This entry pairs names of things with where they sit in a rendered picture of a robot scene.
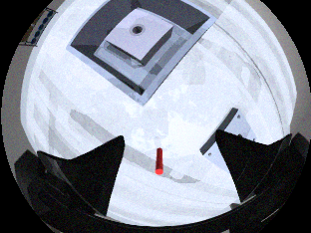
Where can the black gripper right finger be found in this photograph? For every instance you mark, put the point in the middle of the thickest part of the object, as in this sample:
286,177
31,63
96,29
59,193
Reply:
247,160

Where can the red peg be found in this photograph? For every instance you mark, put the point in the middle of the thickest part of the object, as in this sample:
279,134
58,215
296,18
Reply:
159,161

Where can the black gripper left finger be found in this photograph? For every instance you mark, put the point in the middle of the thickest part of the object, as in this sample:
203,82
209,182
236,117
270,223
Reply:
91,175

